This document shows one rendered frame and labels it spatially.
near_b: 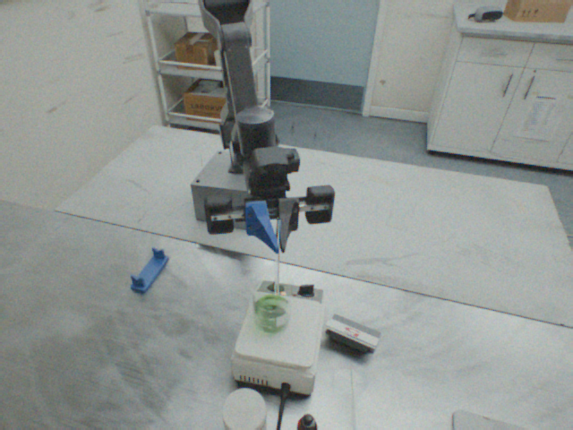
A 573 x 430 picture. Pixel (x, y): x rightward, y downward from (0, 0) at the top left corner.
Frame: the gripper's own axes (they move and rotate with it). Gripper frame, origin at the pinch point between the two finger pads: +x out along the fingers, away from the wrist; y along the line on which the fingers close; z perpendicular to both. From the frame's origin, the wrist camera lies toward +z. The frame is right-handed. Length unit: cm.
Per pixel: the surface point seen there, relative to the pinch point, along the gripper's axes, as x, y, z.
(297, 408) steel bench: 12.6, 1.6, -25.5
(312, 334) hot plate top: 5.7, 5.0, -16.8
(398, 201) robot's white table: -34, 38, -26
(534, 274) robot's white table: -6, 56, -25
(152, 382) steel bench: 4.8, -20.8, -25.7
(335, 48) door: -276, 96, -65
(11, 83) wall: -140, -90, -30
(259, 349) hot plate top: 6.9, -3.5, -16.8
